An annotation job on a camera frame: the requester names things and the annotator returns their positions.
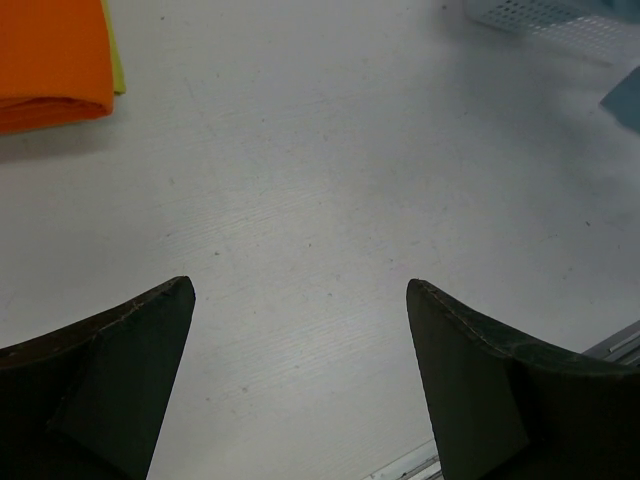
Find folded yellow-green trousers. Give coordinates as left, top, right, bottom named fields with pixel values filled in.
left=101, top=0, right=126, bottom=96

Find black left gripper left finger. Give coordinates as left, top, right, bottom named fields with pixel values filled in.
left=1, top=276, right=195, bottom=479

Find white perforated plastic basket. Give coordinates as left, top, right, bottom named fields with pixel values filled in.
left=463, top=0, right=639, bottom=63

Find folded orange trousers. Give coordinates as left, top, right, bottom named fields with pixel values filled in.
left=1, top=1, right=118, bottom=134

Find light blue trousers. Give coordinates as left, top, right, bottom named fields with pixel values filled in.
left=600, top=67, right=640, bottom=134

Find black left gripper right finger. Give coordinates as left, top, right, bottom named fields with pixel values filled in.
left=406, top=279, right=639, bottom=479

